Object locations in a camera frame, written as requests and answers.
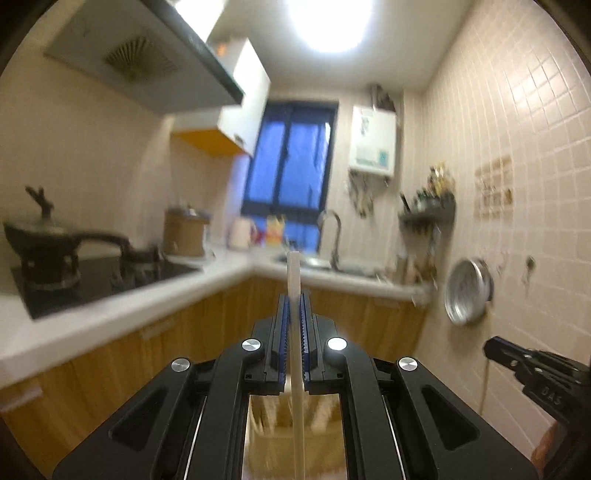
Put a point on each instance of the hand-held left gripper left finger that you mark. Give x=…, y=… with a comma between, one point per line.
x=284, y=332

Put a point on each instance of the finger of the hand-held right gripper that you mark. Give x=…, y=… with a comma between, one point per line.
x=505, y=353

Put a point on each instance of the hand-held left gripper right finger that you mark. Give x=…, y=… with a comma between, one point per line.
x=305, y=332

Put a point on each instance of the pale wooden chopstick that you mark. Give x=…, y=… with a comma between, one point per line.
x=294, y=281

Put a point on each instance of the beige plastic utensil basket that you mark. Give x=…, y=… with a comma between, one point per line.
x=318, y=420

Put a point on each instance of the hanging kitchen utensils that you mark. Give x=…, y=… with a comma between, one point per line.
x=434, y=251

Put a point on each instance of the person's right hand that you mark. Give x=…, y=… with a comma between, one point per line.
x=551, y=450

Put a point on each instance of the steel kitchen sink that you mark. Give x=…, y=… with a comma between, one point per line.
x=318, y=264

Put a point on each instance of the round metal steamer tray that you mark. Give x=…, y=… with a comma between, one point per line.
x=466, y=293

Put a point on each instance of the steel kitchen faucet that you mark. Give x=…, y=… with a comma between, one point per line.
x=336, y=240

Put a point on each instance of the yellow detergent bottle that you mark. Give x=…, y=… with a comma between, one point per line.
x=275, y=230

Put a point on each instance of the white electric kettle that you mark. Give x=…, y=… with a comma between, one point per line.
x=241, y=234

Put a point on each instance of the beige rice cooker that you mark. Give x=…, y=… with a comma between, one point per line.
x=184, y=235

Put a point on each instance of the white kitchen countertop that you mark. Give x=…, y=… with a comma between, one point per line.
x=138, y=309

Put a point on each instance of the water heater pipes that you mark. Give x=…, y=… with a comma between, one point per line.
x=364, y=194

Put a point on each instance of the dark framed window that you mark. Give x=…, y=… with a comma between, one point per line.
x=288, y=161

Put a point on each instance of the wooden base cabinets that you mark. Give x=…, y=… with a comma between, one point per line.
x=115, y=364

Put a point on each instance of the row of condiment bottles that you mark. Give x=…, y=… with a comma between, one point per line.
x=436, y=184

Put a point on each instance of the black gas stove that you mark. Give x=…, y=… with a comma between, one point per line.
x=106, y=281

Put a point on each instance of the metal exhaust pipe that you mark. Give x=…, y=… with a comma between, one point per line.
x=381, y=97

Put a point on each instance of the black wok with lid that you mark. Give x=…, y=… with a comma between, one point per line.
x=41, y=240

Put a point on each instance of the round ceiling light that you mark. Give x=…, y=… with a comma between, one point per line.
x=330, y=21

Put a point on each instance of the grey range hood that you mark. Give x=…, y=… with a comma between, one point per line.
x=138, y=55

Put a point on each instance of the grey wall spice rack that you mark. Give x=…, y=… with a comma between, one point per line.
x=427, y=212

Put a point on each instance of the white wall water heater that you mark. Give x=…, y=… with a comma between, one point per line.
x=371, y=138

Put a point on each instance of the white and yellow wall cabinet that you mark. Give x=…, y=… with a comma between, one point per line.
x=240, y=97

